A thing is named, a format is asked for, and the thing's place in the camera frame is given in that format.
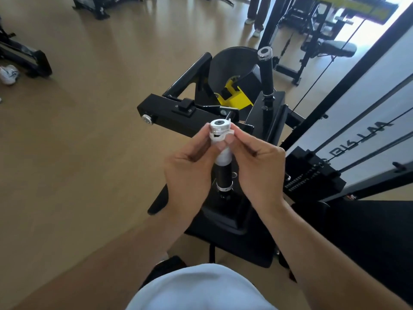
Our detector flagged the person's left hand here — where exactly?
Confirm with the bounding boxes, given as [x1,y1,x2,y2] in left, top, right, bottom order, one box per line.
[163,123,226,220]

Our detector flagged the person's right hand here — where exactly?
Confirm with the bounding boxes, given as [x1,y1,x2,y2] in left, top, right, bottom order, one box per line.
[224,123,288,217]

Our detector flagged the black foam handle grip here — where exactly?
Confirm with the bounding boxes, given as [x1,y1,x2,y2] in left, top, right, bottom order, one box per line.
[209,118,234,193]

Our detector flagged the white cleaning wipe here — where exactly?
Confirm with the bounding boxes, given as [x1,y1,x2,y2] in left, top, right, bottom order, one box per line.
[208,129,234,167]

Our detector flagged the person's left forearm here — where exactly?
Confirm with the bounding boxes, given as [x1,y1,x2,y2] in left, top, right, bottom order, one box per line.
[12,206,194,310]

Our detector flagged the person's right forearm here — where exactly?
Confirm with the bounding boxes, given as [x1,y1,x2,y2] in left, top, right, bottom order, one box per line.
[258,198,413,310]

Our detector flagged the black steel rack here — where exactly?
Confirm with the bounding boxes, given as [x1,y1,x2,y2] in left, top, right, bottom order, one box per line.
[137,46,305,268]

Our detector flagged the black shorts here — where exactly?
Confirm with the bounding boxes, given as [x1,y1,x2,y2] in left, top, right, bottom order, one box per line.
[139,254,188,291]

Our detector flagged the white shirt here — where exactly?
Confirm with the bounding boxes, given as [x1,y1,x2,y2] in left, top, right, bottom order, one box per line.
[126,263,278,310]

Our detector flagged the black curved cam plate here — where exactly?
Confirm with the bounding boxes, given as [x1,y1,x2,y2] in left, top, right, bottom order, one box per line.
[208,46,264,97]

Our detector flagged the translucent machine guard panel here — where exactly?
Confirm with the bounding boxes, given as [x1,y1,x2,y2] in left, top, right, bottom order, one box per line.
[284,28,413,199]

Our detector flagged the black padded seat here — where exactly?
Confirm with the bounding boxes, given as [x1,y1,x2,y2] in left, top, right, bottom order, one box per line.
[290,199,413,306]

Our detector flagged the chrome guide rod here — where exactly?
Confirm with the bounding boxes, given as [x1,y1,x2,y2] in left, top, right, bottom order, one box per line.
[313,72,413,154]
[339,130,413,174]

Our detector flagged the black bench pad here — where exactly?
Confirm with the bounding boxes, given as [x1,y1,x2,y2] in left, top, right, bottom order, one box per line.
[300,40,358,59]

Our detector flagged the yellow black gym machine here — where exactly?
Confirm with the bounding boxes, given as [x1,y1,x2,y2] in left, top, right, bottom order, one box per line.
[71,0,146,20]

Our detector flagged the black machine lower frame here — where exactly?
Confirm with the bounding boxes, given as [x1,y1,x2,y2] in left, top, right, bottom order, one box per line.
[322,161,413,202]

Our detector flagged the black machine cable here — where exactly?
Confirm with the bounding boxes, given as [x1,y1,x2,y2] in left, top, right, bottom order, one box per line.
[290,0,388,113]

